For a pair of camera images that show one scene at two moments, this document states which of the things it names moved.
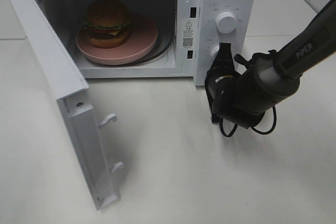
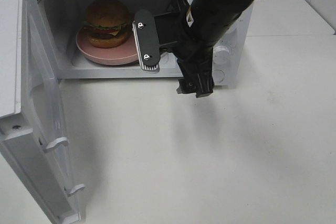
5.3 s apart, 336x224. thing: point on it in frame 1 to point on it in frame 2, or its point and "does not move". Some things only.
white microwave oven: (147, 25) does not move
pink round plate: (142, 35) does not move
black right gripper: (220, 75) to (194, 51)
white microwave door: (71, 89) to (32, 121)
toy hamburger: (107, 22) does not move
